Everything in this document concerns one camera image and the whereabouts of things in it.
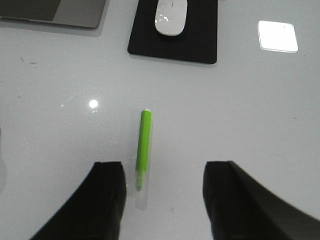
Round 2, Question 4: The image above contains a black mouse pad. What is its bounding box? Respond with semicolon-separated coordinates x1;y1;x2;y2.
127;0;218;64

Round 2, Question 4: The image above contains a white computer mouse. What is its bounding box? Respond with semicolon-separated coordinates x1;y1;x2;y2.
154;0;188;37

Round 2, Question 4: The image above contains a green highlighter pen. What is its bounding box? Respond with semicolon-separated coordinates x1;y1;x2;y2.
135;108;152;210

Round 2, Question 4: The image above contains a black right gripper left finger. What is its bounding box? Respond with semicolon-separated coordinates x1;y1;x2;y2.
32;162;127;240

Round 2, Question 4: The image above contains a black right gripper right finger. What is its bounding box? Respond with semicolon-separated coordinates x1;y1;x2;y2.
202;161;320;240

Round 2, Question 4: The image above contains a grey laptop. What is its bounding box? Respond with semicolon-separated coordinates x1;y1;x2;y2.
0;0;106;29

